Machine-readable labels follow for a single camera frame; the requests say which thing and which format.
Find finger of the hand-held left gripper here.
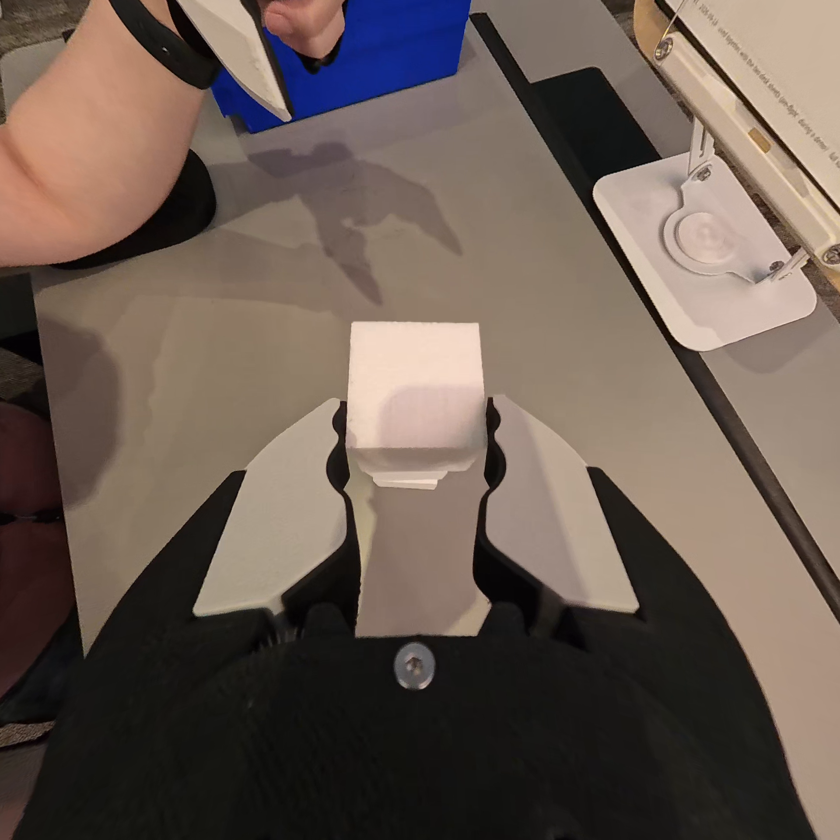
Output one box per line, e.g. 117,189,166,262
174,0,293,123

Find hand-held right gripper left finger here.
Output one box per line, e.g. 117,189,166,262
192,395,363,632

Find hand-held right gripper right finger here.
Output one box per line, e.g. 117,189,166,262
472,394,640,637

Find blue plastic bin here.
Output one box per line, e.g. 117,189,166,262
211,0,472,134

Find person's left forearm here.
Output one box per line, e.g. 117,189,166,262
0,0,198,266

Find person's left hand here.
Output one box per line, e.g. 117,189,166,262
262,0,349,63

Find black wristband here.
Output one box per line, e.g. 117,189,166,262
108,0,222,91

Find black wrist rest pad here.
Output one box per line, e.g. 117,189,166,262
49,147,217,270

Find printed instruction sheet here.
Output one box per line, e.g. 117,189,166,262
676,0,840,198

